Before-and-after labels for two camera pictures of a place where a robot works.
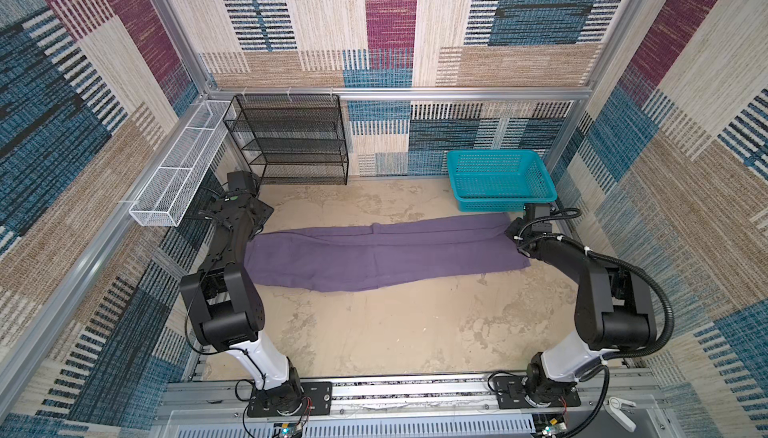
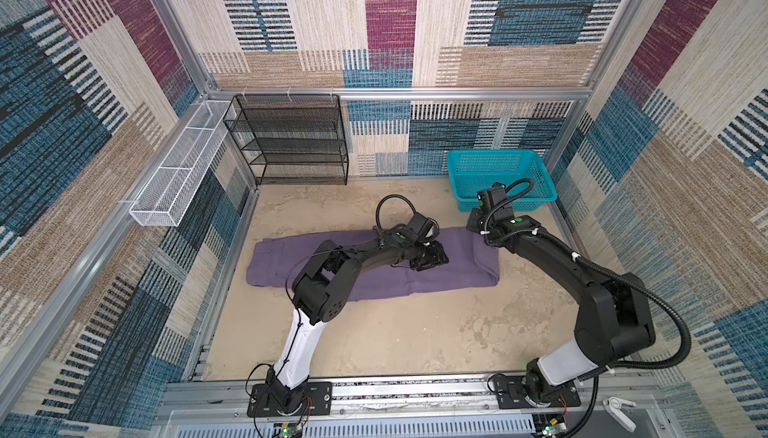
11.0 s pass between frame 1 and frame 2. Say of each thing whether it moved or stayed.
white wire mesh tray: stayed
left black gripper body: moved
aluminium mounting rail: stayed
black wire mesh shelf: stayed
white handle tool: stayed
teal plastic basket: stayed
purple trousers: moved
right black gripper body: moved
